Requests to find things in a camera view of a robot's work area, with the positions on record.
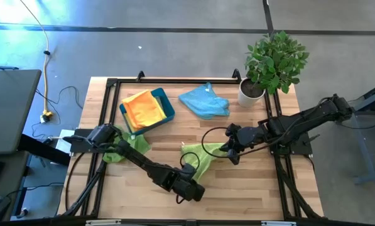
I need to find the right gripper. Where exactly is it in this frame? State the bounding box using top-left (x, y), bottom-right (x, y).
top-left (226, 123), bottom-right (260, 166)

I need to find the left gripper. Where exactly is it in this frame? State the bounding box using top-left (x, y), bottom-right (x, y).
top-left (161, 171), bottom-right (206, 202)

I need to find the lime green microfiber towel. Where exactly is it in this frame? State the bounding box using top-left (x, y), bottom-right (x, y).
top-left (180, 141), bottom-right (231, 183)

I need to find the blue microfiber towel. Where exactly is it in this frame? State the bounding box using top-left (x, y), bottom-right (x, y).
top-left (178, 82), bottom-right (231, 121)

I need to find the teal plastic bin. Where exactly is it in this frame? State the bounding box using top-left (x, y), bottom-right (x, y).
top-left (119, 87), bottom-right (176, 136)

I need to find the orange microfiber towel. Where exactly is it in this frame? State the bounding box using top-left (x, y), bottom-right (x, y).
top-left (121, 90), bottom-right (168, 131)

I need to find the grass green microfiber towel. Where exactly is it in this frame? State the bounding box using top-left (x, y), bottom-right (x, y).
top-left (102, 125), bottom-right (151, 163)

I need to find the white ribbed plant pot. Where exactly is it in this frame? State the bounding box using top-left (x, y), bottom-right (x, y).
top-left (237, 77), bottom-right (266, 108)

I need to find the green leafy plant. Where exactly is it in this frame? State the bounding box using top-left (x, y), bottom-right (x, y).
top-left (244, 30), bottom-right (310, 95)

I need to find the grey metal stand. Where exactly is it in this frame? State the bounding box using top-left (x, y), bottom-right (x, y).
top-left (336, 80), bottom-right (375, 185)

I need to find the white power box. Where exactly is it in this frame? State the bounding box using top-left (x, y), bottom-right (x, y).
top-left (54, 129), bottom-right (75, 154)

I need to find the black angled beam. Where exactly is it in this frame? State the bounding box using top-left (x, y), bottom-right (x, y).
top-left (17, 134), bottom-right (72, 166)

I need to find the yellow plug power strip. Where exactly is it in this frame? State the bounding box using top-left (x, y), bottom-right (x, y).
top-left (39, 109), bottom-right (54, 124)

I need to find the grey desk with keyboard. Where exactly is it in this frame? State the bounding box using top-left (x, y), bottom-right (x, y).
top-left (0, 150), bottom-right (30, 222)

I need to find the dark grey desk top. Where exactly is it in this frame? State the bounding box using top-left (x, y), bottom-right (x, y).
top-left (0, 69), bottom-right (43, 156)

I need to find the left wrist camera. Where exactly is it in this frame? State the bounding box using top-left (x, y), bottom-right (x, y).
top-left (180, 163), bottom-right (197, 180)

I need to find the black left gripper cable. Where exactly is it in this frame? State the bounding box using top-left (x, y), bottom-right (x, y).
top-left (176, 151), bottom-right (201, 205)

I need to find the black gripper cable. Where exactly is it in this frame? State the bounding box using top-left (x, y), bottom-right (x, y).
top-left (176, 151), bottom-right (201, 205)
top-left (201, 126), bottom-right (238, 159)

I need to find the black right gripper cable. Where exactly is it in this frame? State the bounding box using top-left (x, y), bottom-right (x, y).
top-left (201, 126), bottom-right (238, 159)

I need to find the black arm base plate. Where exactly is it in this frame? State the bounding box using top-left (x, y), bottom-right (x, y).
top-left (268, 131), bottom-right (313, 156)
top-left (69, 127), bottom-right (108, 154)

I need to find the black aluminium table frame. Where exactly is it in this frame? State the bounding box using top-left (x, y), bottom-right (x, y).
top-left (57, 68), bottom-right (325, 226)

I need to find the silver frame bracket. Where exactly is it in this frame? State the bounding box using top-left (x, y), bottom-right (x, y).
top-left (85, 219), bottom-right (122, 226)
top-left (261, 220), bottom-right (297, 226)

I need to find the black cable at stand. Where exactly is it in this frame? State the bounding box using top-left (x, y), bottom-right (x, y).
top-left (333, 99), bottom-right (375, 130)

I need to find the thin black floor cable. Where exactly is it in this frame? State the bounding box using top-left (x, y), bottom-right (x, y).
top-left (31, 85), bottom-right (84, 141)

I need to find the yellow floor cable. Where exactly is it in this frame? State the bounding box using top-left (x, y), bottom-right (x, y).
top-left (19, 0), bottom-right (52, 114)

